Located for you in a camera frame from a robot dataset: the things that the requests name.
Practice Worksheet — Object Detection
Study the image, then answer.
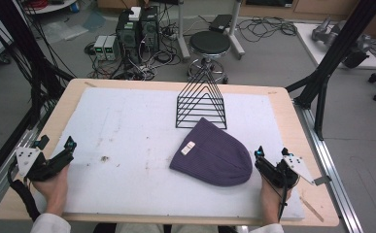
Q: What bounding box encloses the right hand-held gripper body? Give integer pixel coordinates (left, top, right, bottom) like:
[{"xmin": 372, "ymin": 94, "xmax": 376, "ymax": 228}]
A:
[{"xmin": 255, "ymin": 155, "xmax": 317, "ymax": 189}]

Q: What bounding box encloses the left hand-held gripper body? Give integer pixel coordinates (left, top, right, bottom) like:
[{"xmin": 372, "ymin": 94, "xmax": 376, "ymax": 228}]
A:
[{"xmin": 15, "ymin": 147, "xmax": 76, "ymax": 183}]

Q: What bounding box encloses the purple knitted beanie hat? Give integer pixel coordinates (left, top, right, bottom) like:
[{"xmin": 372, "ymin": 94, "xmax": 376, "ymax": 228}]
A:
[{"xmin": 169, "ymin": 116, "xmax": 254, "ymax": 188}]

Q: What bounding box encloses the person's left hand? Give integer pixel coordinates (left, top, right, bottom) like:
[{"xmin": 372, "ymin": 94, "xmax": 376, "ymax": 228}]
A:
[{"xmin": 32, "ymin": 164, "xmax": 71, "ymax": 217}]

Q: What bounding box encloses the person's right hand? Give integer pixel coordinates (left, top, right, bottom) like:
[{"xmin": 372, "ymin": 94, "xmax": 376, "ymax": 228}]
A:
[{"xmin": 259, "ymin": 177, "xmax": 292, "ymax": 226}]

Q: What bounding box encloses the strip of brown tape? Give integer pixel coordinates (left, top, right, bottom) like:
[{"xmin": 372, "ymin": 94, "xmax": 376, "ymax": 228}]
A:
[{"xmin": 299, "ymin": 196, "xmax": 325, "ymax": 223}]

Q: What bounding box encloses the white foam board mat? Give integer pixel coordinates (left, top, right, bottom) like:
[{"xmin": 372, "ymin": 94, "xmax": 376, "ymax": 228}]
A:
[{"xmin": 33, "ymin": 86, "xmax": 306, "ymax": 221}]

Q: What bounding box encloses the grey bench power supply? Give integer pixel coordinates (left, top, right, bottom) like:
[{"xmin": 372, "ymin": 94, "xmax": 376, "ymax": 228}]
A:
[
  {"xmin": 104, "ymin": 35, "xmax": 120, "ymax": 61},
  {"xmin": 93, "ymin": 35, "xmax": 108, "ymax": 61}
]

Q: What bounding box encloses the white platform board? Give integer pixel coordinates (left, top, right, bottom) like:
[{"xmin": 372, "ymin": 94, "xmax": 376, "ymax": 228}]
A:
[{"xmin": 293, "ymin": 21, "xmax": 376, "ymax": 71}]

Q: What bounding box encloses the clear plastic sheet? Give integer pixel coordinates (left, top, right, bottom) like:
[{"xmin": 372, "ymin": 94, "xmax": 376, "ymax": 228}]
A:
[{"xmin": 40, "ymin": 19, "xmax": 90, "ymax": 44}]

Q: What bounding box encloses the white metal stand leg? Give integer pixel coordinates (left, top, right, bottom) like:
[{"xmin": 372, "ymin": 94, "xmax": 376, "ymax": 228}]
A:
[
  {"xmin": 228, "ymin": 0, "xmax": 246, "ymax": 61},
  {"xmin": 175, "ymin": 0, "xmax": 191, "ymax": 61}
]

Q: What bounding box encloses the black round stool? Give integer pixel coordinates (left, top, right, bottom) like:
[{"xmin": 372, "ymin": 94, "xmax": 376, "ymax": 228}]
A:
[{"xmin": 187, "ymin": 30, "xmax": 232, "ymax": 84}]

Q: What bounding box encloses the black computer tower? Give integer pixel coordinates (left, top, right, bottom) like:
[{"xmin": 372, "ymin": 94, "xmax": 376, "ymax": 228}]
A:
[
  {"xmin": 139, "ymin": 5, "xmax": 161, "ymax": 55},
  {"xmin": 115, "ymin": 10, "xmax": 142, "ymax": 64}
]

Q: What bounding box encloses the white round table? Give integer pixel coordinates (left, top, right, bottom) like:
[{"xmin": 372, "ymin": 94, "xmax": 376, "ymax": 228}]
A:
[{"xmin": 22, "ymin": 0, "xmax": 81, "ymax": 16}]

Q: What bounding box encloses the black flat box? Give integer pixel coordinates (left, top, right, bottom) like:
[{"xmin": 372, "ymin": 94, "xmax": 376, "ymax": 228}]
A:
[{"xmin": 208, "ymin": 14, "xmax": 234, "ymax": 34}]

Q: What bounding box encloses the white small device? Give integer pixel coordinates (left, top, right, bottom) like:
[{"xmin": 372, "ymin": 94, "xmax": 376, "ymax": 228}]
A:
[{"xmin": 128, "ymin": 6, "xmax": 143, "ymax": 22}]

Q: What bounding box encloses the thin black cable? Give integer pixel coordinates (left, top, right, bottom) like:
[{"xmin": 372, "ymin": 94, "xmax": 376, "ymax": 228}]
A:
[{"xmin": 277, "ymin": 185, "xmax": 290, "ymax": 223}]

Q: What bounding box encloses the thick black sleeved cable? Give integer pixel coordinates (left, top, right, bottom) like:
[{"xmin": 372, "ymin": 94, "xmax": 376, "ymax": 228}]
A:
[{"xmin": 7, "ymin": 160, "xmax": 43, "ymax": 223}]

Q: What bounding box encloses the grey metal bracket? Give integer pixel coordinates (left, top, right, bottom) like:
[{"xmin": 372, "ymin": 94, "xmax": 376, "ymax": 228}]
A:
[{"xmin": 313, "ymin": 175, "xmax": 333, "ymax": 187}]

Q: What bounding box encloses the black wire triangular rack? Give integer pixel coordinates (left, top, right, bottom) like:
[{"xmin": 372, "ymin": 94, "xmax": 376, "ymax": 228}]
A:
[{"xmin": 175, "ymin": 63, "xmax": 228, "ymax": 130}]

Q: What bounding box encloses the black metal frame stand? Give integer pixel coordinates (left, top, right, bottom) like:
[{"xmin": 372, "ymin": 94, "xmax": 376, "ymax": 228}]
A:
[
  {"xmin": 285, "ymin": 0, "xmax": 376, "ymax": 142},
  {"xmin": 0, "ymin": 0, "xmax": 77, "ymax": 131}
]

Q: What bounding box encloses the tangle of black floor cables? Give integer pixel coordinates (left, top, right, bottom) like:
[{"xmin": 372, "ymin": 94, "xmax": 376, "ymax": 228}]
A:
[{"xmin": 236, "ymin": 15, "xmax": 298, "ymax": 44}]

